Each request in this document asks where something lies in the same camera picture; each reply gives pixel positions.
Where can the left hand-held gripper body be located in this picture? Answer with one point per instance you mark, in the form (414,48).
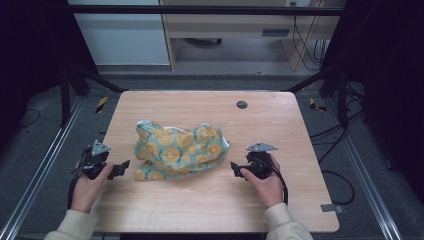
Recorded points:
(94,163)

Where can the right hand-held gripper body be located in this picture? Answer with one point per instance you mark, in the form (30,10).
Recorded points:
(260,165)

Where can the teal cloth with orange print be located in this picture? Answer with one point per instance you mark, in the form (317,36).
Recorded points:
(180,151)

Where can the person's right hand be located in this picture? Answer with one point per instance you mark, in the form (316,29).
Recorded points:
(269,190)

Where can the person's left hand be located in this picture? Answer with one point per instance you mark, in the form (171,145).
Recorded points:
(87,192)

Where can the yellow black floor tape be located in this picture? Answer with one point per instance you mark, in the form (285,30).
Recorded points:
(101,104)
(315,105)

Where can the grey round table grommet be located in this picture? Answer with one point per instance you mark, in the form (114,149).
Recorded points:
(242,104)

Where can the black metal stand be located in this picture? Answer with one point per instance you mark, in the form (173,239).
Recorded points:
(342,100)
(65,96)

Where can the grey tape piece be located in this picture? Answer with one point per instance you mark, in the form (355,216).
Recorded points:
(331,208)

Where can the dark curtain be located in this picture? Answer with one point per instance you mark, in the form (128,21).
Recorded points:
(30,56)
(390,83)

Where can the white cabinet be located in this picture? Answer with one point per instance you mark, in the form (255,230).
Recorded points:
(123,36)

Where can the light wooden desk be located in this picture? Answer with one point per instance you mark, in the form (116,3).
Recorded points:
(230,26)

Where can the black horizontal bar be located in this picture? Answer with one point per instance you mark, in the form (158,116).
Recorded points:
(200,10)

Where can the aluminium floor rail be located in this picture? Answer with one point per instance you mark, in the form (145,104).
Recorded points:
(36,176)
(370,186)

